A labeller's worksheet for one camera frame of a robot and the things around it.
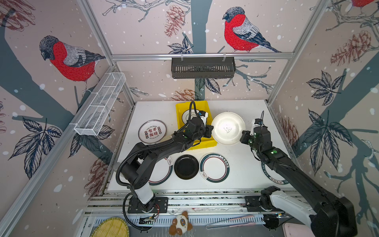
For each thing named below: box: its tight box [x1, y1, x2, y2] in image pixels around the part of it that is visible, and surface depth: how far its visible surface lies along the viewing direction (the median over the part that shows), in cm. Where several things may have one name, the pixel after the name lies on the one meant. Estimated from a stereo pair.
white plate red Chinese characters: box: [138, 119, 167, 144], surface depth 106 cm
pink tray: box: [282, 222, 315, 237], surface depth 67 cm
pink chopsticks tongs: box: [205, 215, 256, 230], surface depth 69 cm
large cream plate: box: [211, 111, 246, 146], surface depth 86 cm
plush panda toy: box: [168, 210, 193, 236], surface depth 68 cm
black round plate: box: [173, 154, 200, 181], surface depth 87 cm
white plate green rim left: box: [148, 156, 174, 187], surface depth 85 cm
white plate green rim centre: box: [199, 152, 230, 184], surface depth 88 cm
